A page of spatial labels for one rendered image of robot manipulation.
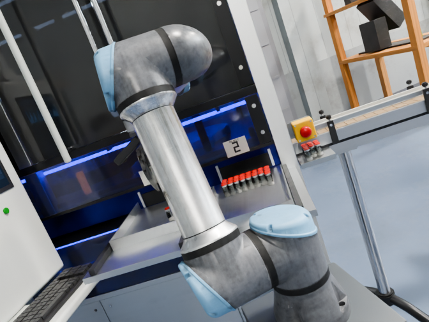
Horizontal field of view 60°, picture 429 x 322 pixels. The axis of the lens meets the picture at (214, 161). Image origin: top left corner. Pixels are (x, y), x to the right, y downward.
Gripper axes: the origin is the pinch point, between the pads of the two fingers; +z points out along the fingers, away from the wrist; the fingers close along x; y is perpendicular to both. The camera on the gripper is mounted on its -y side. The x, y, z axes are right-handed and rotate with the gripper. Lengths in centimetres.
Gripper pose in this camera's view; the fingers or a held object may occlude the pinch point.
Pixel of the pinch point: (156, 186)
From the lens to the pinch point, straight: 127.8
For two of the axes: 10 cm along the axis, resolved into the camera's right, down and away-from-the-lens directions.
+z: 3.4, 9.1, 2.3
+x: 0.7, -2.7, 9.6
